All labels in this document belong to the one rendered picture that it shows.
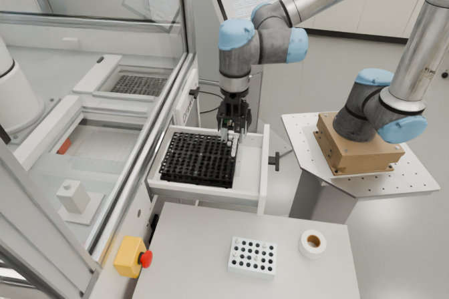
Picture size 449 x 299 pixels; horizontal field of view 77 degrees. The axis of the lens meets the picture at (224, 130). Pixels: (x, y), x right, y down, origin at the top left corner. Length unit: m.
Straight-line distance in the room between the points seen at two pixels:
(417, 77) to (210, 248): 0.70
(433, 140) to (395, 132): 1.85
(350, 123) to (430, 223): 1.23
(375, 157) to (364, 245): 0.90
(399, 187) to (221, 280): 0.68
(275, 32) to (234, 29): 0.10
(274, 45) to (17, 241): 0.55
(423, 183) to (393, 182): 0.10
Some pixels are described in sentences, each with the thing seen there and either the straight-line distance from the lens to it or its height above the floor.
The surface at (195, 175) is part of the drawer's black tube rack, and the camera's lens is 0.85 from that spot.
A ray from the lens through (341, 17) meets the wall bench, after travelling 3.79.
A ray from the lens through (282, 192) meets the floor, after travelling 1.94.
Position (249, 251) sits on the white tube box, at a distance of 0.87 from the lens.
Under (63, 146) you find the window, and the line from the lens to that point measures 0.53.
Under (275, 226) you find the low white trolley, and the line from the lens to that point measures 0.93.
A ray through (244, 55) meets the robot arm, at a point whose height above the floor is 1.27.
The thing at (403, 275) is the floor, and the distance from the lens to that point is 1.91.
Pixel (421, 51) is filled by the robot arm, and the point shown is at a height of 1.26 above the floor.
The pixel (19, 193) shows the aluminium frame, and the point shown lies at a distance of 0.45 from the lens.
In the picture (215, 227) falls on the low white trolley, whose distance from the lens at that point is 0.92.
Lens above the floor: 1.57
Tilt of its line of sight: 43 degrees down
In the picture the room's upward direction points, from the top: straight up
